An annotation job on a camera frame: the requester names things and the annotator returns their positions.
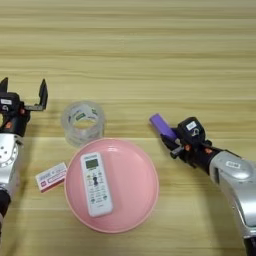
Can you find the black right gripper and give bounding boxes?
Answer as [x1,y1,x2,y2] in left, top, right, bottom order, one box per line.
[160,134,223,174]

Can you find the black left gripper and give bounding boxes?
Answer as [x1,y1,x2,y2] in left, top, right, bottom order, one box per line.
[0,77,49,138]

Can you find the purple rectangular block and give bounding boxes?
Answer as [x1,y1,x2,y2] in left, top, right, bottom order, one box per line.
[148,113,178,142]

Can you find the white remote control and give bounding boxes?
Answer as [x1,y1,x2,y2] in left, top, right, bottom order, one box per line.
[79,151,114,218]

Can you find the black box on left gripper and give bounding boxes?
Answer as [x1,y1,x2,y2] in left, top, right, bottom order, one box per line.
[0,92,22,114]

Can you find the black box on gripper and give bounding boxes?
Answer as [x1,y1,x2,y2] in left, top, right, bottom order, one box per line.
[0,92,22,114]
[176,116,207,145]

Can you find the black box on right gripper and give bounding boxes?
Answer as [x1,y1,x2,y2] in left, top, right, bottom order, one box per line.
[176,116,207,145]

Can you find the pink round plate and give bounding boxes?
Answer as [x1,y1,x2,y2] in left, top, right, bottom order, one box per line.
[64,137,160,234]

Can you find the clear tape roll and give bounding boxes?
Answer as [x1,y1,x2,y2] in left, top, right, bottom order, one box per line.
[60,100,106,148]

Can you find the small red white box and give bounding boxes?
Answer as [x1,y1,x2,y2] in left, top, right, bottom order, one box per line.
[34,161,69,194]

